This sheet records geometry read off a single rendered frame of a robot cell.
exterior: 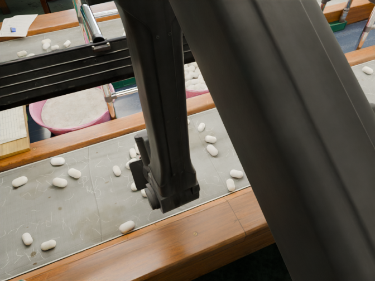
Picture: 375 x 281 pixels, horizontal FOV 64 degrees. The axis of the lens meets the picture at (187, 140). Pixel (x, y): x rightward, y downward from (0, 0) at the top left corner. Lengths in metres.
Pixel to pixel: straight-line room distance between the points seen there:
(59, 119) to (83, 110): 0.08
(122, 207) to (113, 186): 0.07
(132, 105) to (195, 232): 0.56
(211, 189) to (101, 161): 0.32
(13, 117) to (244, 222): 0.73
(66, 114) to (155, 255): 0.56
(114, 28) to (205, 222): 0.96
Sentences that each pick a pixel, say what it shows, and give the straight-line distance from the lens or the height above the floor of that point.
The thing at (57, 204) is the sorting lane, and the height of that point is 0.74.
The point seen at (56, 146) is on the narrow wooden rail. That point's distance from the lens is 0.93.
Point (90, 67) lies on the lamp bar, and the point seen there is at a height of 1.08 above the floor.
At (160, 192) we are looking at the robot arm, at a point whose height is 1.03.
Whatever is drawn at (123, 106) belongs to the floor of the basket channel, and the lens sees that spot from 1.11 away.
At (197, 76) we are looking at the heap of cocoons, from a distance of 1.12.
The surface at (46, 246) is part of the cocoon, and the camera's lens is 0.78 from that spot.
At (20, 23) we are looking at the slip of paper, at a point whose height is 0.77.
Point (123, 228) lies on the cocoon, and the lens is 0.74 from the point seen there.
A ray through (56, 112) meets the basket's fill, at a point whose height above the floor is 0.73.
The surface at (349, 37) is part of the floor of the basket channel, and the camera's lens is 1.63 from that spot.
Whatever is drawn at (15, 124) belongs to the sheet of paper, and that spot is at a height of 0.78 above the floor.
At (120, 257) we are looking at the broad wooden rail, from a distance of 0.72.
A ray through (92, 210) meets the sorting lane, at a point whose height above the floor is 0.74.
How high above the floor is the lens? 1.43
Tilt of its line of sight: 50 degrees down
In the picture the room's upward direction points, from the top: straight up
